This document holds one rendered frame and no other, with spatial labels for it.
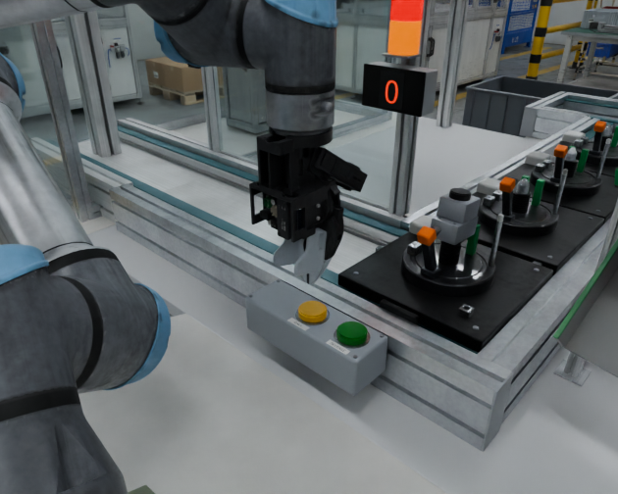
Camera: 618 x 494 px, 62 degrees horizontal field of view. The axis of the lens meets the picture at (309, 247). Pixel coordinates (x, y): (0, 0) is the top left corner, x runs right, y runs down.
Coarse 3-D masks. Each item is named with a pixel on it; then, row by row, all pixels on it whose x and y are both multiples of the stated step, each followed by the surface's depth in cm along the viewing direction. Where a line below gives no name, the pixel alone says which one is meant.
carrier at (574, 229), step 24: (480, 192) 108; (528, 192) 93; (480, 216) 96; (504, 216) 91; (528, 216) 93; (552, 216) 93; (576, 216) 98; (480, 240) 89; (504, 240) 89; (528, 240) 89; (552, 240) 89; (576, 240) 89; (552, 264) 82
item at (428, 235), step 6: (426, 228) 70; (432, 228) 70; (438, 228) 72; (420, 234) 70; (426, 234) 69; (432, 234) 69; (420, 240) 70; (426, 240) 70; (432, 240) 70; (426, 246) 71; (432, 246) 71; (426, 252) 72; (432, 252) 72; (426, 258) 73; (432, 258) 73; (426, 264) 74; (432, 264) 73; (432, 270) 74
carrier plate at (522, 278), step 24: (408, 240) 89; (360, 264) 82; (384, 264) 82; (504, 264) 82; (528, 264) 82; (360, 288) 77; (384, 288) 76; (408, 288) 76; (504, 288) 76; (528, 288) 76; (432, 312) 71; (456, 312) 71; (480, 312) 71; (504, 312) 71; (456, 336) 68; (480, 336) 66
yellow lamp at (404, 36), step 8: (392, 24) 82; (400, 24) 81; (408, 24) 80; (416, 24) 81; (392, 32) 82; (400, 32) 81; (408, 32) 81; (416, 32) 81; (392, 40) 83; (400, 40) 82; (408, 40) 82; (416, 40) 82; (392, 48) 83; (400, 48) 82; (408, 48) 82; (416, 48) 83
